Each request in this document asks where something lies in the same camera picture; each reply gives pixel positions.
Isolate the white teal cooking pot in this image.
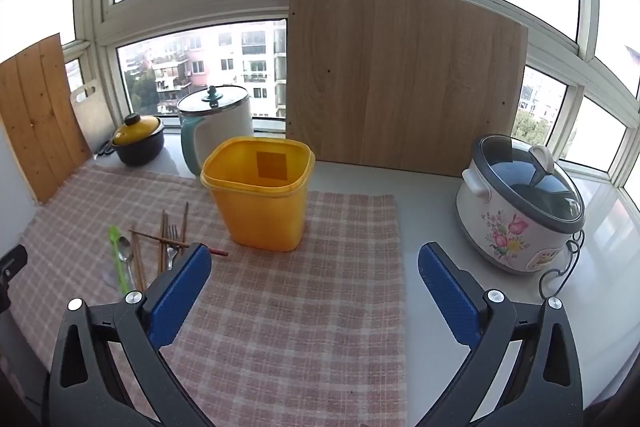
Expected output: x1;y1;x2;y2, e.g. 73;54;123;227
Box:
176;85;255;178

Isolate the metal spoon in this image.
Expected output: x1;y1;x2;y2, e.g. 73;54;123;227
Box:
116;237;138;293

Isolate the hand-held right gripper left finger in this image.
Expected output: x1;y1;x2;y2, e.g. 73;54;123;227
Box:
48;243;216;427

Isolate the yellow plastic container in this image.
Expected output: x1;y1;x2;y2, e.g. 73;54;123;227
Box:
200;136;316;253

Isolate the green plastic spoon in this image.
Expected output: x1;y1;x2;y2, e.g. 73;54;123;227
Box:
109;225;131;295

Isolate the metal fork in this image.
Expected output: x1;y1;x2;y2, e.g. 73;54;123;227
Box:
166;223;181;271

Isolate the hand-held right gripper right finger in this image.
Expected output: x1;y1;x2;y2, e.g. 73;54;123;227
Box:
415;242;585;427

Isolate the pink plaid cloth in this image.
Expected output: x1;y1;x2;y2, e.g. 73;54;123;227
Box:
0;159;408;427

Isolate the floral white rice cooker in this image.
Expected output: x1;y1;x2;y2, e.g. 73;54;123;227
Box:
456;134;586;276

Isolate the pine plank board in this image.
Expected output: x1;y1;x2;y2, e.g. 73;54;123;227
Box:
0;33;93;206

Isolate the large light wood board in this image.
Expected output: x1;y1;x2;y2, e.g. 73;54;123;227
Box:
286;0;530;180

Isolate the black clay pot yellow lid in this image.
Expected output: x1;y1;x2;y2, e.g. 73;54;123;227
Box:
110;113;166;166

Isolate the white cutting board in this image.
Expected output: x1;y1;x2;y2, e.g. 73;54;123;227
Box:
70;79;112;156

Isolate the black power cord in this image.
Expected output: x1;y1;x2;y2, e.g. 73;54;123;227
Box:
538;231;587;301

